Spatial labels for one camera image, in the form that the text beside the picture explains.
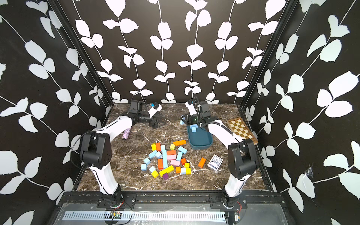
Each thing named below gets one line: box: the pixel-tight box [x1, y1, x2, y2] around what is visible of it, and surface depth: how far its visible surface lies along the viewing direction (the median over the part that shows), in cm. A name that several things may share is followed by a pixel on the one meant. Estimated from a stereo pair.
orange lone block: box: [197, 157, 207, 169], surface depth 89 cm
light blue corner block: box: [140, 163, 148, 171], surface depth 86 cm
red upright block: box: [155, 142, 162, 152], surface depth 95 cm
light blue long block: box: [148, 150, 158, 159], surface depth 92 cm
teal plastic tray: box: [187, 125, 214, 150], surface depth 100 cm
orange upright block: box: [157, 158, 164, 170], surface depth 88 cm
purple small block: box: [163, 172, 170, 181], surface depth 83 cm
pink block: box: [170, 159, 181, 167], surface depth 88 cm
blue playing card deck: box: [207, 154, 224, 172], surface depth 89 cm
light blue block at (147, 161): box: [143, 157, 151, 165], surface depth 88 cm
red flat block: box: [166, 150, 177, 156], surface depth 94 cm
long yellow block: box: [158, 165, 175, 178], surface depth 86 cm
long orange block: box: [172, 139, 187, 146], surface depth 100 cm
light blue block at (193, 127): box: [189, 124, 199, 133], surface depth 103 cm
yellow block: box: [150, 142, 158, 151], surface depth 95 cm
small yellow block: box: [151, 170, 159, 179], surface depth 83 cm
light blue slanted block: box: [176, 151, 183, 162], surface depth 92 cm
